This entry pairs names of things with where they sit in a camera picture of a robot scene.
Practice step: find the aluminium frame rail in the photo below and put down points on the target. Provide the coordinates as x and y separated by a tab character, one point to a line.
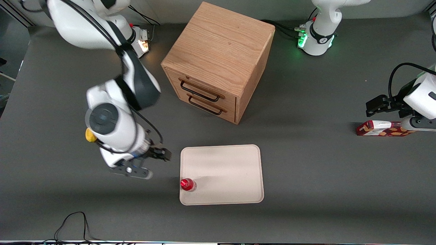
431	13
18	16

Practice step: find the red coke bottle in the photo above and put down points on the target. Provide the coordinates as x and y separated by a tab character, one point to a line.
186	184

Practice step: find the beige plastic tray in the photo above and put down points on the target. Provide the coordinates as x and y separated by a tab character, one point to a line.
224	170

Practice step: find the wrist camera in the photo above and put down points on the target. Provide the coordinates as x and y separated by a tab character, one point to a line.
422	124
133	172

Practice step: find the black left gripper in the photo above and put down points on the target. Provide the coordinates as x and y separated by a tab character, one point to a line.
399	103

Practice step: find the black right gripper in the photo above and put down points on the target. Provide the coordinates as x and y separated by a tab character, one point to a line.
156	152

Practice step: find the red snack box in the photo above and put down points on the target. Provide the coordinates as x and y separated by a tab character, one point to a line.
378	129

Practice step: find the wooden drawer cabinet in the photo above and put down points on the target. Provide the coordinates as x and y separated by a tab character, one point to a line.
221	44

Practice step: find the wooden drawer front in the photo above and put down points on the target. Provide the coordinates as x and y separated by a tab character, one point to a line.
230	114
228	100

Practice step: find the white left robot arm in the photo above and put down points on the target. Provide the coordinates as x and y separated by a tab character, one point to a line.
322	30

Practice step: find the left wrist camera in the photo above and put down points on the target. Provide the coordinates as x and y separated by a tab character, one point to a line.
422	124

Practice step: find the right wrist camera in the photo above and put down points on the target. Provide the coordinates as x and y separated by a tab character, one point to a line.
133	172

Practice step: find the yellow lemon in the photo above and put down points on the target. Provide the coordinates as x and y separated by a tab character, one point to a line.
89	136

